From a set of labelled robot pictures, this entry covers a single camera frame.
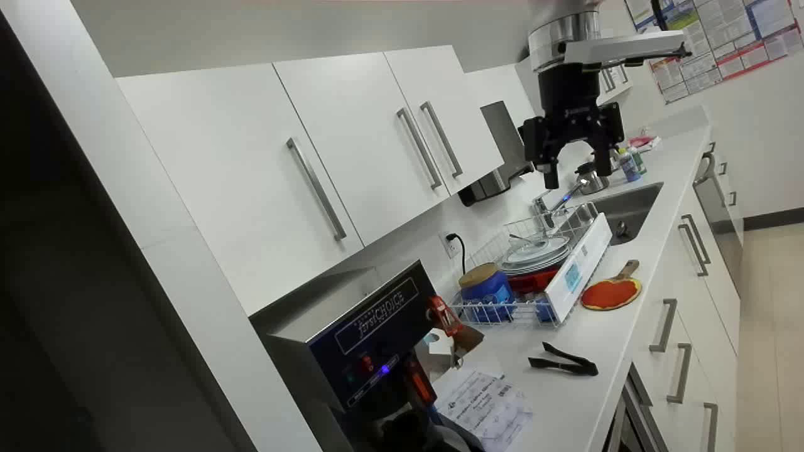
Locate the steel kitchen sink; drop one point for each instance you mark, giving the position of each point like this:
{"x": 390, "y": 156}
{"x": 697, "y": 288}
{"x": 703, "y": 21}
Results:
{"x": 628, "y": 210}

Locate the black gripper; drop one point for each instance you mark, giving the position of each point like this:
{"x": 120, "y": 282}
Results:
{"x": 574, "y": 127}

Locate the blue soap bottle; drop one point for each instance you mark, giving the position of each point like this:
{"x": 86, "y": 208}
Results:
{"x": 633, "y": 165}

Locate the brown orange coffee decanter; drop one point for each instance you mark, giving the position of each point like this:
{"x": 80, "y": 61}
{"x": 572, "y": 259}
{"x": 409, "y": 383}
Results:
{"x": 453, "y": 323}

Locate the white wall power outlet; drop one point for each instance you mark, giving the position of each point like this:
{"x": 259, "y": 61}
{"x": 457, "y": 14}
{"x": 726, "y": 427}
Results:
{"x": 453, "y": 245}

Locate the colourful wall poster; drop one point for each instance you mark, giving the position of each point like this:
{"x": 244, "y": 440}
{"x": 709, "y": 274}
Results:
{"x": 719, "y": 38}

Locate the black steel coffee machine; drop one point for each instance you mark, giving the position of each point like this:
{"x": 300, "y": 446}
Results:
{"x": 352, "y": 353}

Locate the large white cabinet door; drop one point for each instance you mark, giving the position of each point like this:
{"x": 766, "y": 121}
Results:
{"x": 228, "y": 176}

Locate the printed paper sheet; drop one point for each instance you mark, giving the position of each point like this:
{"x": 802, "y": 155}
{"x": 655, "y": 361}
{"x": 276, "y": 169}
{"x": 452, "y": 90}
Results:
{"x": 486, "y": 405}

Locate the stainless steel dishwasher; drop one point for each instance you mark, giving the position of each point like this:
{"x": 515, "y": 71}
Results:
{"x": 719, "y": 198}

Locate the built-in black oven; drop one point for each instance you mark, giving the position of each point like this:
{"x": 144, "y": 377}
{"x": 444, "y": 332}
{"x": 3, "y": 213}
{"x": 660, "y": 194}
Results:
{"x": 633, "y": 419}

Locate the red table tennis paddle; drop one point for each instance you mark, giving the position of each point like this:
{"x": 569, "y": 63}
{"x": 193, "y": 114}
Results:
{"x": 612, "y": 293}

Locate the small white box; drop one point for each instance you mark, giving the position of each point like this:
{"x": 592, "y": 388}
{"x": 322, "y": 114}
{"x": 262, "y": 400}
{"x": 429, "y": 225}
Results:
{"x": 438, "y": 346}

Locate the steel sink faucet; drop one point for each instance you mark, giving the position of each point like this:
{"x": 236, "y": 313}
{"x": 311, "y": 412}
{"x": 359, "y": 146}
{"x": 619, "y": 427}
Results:
{"x": 592, "y": 176}

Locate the steel paper towel dispenser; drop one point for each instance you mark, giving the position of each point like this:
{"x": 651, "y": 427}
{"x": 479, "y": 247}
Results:
{"x": 501, "y": 159}

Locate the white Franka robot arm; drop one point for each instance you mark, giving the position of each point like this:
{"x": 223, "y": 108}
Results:
{"x": 587, "y": 42}

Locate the blue bowl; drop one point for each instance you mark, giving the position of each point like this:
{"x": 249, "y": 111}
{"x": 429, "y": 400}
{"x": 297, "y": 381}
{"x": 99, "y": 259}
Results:
{"x": 486, "y": 289}

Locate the glass coffee pot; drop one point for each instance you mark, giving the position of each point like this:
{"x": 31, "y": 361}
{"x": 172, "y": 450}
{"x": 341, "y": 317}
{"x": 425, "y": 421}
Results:
{"x": 435, "y": 435}

